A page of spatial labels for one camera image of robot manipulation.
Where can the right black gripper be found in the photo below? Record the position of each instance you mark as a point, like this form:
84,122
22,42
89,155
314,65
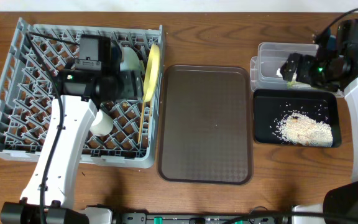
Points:
305,62

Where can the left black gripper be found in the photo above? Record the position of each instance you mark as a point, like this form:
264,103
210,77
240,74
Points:
132,86

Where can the light blue bowl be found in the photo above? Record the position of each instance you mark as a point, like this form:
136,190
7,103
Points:
130,61

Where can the yellow round plate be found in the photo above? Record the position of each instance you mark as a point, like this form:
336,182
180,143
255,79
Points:
151,73

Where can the white pink cup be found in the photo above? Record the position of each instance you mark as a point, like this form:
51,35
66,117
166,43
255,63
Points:
102,125

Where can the white rice leftovers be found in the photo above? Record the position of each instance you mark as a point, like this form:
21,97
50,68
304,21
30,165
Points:
303,127

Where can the white paper napkin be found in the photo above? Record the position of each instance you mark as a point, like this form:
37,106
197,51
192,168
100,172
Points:
278,73

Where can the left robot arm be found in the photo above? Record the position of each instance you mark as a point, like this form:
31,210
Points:
90,79

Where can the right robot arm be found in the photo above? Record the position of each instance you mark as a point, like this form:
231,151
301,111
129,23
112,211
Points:
334,68

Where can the clear plastic waste bin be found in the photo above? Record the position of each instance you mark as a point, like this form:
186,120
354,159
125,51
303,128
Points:
271,56

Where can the black waste tray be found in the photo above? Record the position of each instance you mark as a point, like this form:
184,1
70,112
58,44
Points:
270,103

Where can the grey plastic dishwasher rack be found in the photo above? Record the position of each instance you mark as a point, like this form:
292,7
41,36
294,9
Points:
26,94

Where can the green yellow wrapper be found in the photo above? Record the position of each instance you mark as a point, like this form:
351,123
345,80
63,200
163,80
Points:
291,84

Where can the brown plastic serving tray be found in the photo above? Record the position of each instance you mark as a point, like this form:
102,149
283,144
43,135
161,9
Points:
206,134

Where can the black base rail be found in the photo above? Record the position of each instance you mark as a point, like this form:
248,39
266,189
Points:
197,218

